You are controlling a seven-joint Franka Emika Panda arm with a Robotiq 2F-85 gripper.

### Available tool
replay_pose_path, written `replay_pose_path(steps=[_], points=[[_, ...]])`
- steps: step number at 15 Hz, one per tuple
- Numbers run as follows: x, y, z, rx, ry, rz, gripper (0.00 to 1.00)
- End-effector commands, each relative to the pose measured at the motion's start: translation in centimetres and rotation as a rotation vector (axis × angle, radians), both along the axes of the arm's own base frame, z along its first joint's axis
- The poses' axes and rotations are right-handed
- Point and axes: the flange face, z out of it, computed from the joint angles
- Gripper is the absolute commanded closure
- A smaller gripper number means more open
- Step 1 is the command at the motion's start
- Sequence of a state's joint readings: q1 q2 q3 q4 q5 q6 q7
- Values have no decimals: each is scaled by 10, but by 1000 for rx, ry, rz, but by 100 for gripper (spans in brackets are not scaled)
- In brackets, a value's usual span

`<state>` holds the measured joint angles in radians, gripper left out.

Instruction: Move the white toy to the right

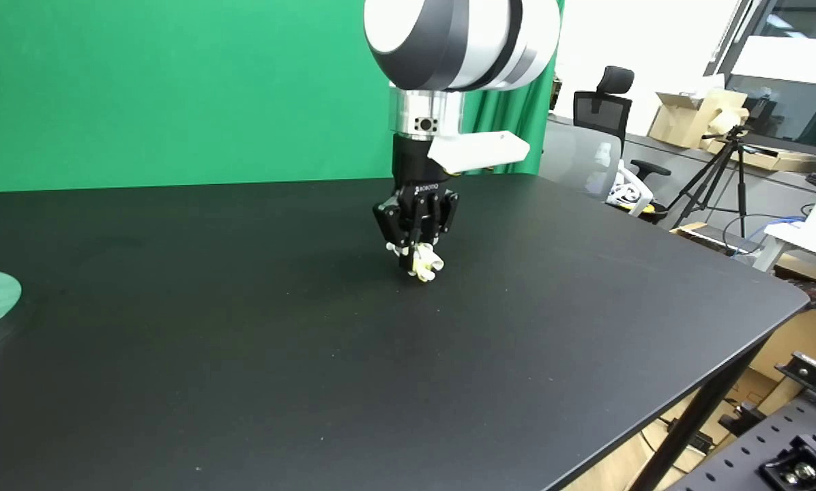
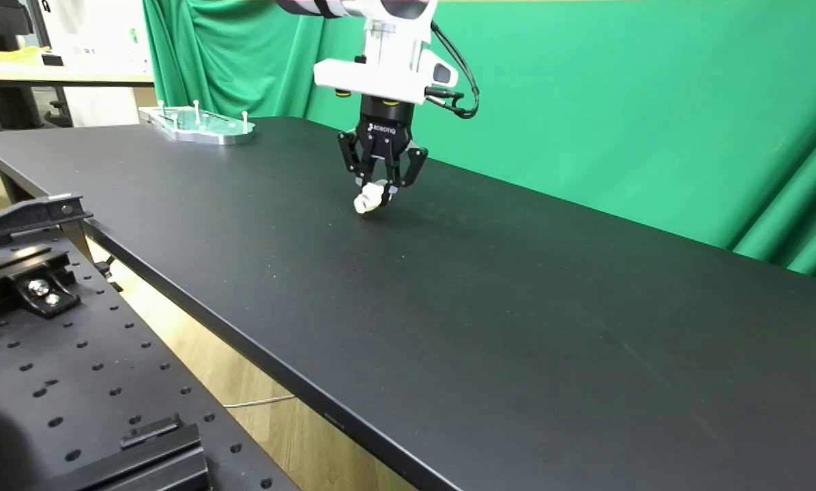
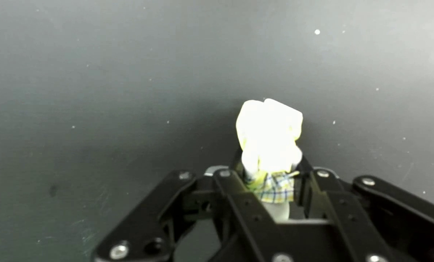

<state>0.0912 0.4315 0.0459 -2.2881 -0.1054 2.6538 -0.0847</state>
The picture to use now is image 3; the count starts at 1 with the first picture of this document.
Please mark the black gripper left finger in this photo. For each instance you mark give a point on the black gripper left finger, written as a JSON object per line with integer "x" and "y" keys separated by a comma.
{"x": 188, "y": 204}

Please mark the white plush toy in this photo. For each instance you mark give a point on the white plush toy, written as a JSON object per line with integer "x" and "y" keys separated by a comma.
{"x": 269, "y": 140}

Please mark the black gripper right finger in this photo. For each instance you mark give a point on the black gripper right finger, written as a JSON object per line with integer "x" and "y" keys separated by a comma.
{"x": 352, "y": 213}

